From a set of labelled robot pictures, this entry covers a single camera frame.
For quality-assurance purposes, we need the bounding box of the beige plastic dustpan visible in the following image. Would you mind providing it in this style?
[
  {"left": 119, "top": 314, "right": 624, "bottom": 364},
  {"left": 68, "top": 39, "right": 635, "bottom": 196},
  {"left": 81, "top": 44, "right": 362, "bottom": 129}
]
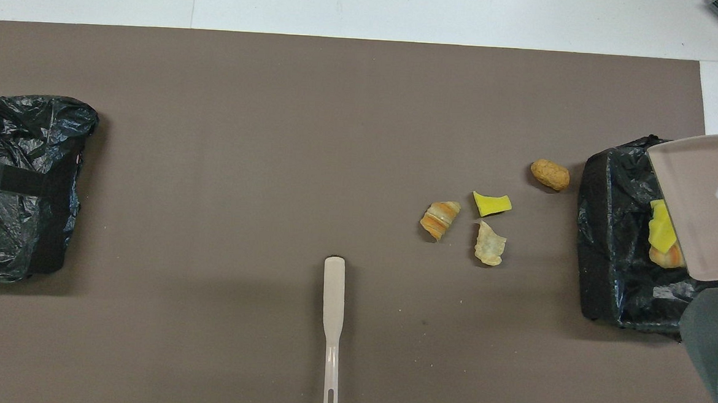
[{"left": 640, "top": 131, "right": 718, "bottom": 282}]

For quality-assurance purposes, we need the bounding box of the orange striped croissant toy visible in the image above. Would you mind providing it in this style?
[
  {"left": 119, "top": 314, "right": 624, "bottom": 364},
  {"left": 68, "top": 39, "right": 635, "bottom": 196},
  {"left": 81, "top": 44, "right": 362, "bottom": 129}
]
[
  {"left": 648, "top": 241, "right": 686, "bottom": 270},
  {"left": 419, "top": 199, "right": 462, "bottom": 243}
]

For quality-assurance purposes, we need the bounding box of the brown fried nugget toy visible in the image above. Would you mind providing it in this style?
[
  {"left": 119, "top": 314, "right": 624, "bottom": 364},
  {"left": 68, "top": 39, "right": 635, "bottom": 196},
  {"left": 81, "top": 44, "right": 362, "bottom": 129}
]
[{"left": 529, "top": 158, "right": 571, "bottom": 192}]

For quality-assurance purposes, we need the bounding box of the pale dumpling toy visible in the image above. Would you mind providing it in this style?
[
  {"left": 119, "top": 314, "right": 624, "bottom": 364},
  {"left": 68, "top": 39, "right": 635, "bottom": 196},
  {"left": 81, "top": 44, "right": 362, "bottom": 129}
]
[{"left": 473, "top": 220, "right": 509, "bottom": 267}]

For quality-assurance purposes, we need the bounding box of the black bag lined bin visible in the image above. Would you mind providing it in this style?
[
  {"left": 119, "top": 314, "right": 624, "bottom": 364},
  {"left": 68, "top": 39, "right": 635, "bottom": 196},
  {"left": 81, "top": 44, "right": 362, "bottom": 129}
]
[
  {"left": 571, "top": 132, "right": 718, "bottom": 344},
  {"left": 0, "top": 93, "right": 101, "bottom": 288}
]

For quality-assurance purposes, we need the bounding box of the brown table mat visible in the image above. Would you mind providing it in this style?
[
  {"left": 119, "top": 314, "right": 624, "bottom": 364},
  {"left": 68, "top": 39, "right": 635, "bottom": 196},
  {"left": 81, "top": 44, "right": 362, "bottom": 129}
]
[{"left": 0, "top": 20, "right": 718, "bottom": 403}]

